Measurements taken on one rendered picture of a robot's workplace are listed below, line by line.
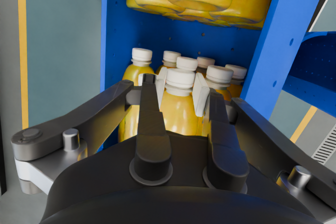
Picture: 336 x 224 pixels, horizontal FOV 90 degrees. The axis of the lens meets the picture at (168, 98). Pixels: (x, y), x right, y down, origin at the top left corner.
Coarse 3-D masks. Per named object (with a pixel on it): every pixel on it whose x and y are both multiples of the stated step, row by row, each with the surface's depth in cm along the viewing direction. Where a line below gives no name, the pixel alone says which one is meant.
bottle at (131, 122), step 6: (132, 108) 27; (138, 108) 27; (126, 114) 28; (132, 114) 27; (138, 114) 27; (126, 120) 28; (132, 120) 27; (126, 126) 29; (132, 126) 28; (126, 132) 29; (132, 132) 28; (126, 138) 29
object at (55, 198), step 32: (96, 160) 6; (128, 160) 6; (192, 160) 7; (64, 192) 5; (96, 192) 5; (128, 192) 2; (160, 192) 2; (192, 192) 2; (224, 192) 2; (256, 192) 6
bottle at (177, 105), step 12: (168, 84) 22; (168, 96) 22; (180, 96) 22; (168, 108) 21; (180, 108) 21; (192, 108) 22; (168, 120) 21; (180, 120) 21; (192, 120) 22; (180, 132) 21; (192, 132) 22
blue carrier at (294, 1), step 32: (288, 0) 14; (128, 32) 33; (160, 32) 38; (192, 32) 39; (224, 32) 37; (256, 32) 32; (288, 32) 15; (128, 64) 36; (160, 64) 41; (224, 64) 38; (256, 64) 15; (288, 64) 18; (256, 96) 17
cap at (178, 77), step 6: (168, 72) 21; (174, 72) 21; (180, 72) 21; (186, 72) 22; (192, 72) 22; (168, 78) 22; (174, 78) 21; (180, 78) 21; (186, 78) 21; (192, 78) 21; (174, 84) 21; (180, 84) 21; (186, 84) 21; (192, 84) 22
